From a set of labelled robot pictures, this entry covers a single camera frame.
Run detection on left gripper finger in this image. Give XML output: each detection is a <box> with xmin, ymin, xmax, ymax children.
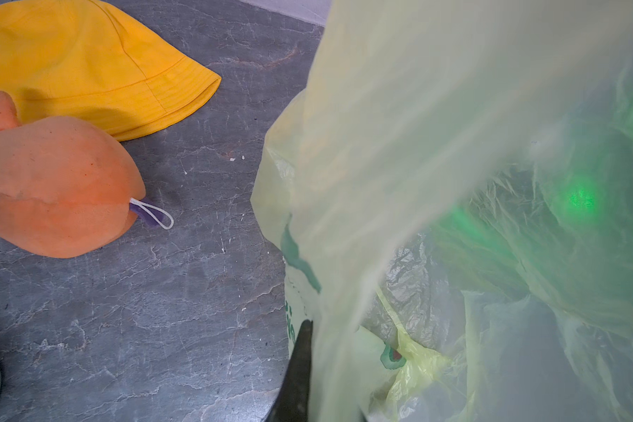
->
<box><xmin>265</xmin><ymin>320</ymin><xmax>313</xmax><ymax>422</ymax></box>

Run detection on yellow-green plastic bag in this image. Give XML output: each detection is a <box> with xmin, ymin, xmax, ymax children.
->
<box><xmin>251</xmin><ymin>1</ymin><xmax>633</xmax><ymax>421</ymax></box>

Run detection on orange plush toy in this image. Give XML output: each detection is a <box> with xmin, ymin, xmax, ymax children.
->
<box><xmin>0</xmin><ymin>91</ymin><xmax>174</xmax><ymax>258</ymax></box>

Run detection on yellow bucket hat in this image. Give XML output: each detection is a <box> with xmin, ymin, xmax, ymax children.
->
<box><xmin>0</xmin><ymin>1</ymin><xmax>222</xmax><ymax>141</ymax></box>

